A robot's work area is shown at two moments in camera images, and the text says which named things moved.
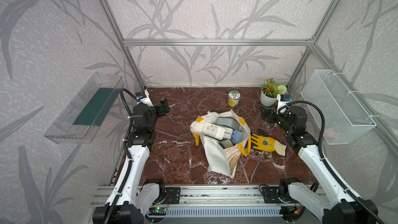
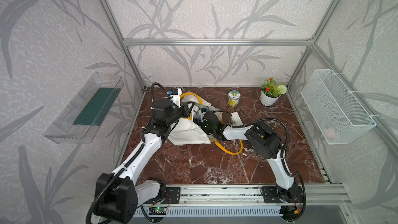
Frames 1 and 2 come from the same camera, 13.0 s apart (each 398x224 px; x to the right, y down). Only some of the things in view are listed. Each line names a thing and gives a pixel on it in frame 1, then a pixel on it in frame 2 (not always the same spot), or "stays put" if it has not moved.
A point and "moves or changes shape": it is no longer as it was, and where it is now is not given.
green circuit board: (157, 211) stays put
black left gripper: (165, 107) to (185, 111)
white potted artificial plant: (269, 91) stays put
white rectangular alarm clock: (215, 131) moves or changes shape
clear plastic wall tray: (80, 122) stays put
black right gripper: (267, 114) to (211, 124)
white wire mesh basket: (344, 120) stays put
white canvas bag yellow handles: (220, 160) to (185, 132)
